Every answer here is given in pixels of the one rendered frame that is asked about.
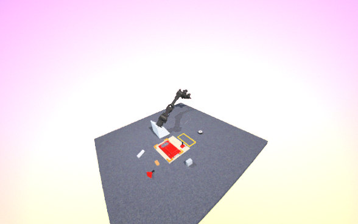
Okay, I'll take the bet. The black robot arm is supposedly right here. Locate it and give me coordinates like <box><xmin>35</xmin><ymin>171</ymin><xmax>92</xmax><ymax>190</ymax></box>
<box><xmin>156</xmin><ymin>89</ymin><xmax>188</xmax><ymax>128</ymax></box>

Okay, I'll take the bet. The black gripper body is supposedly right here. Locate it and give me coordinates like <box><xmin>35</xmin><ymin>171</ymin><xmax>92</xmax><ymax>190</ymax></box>
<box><xmin>181</xmin><ymin>92</ymin><xmax>191</xmax><ymax>99</ymax></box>

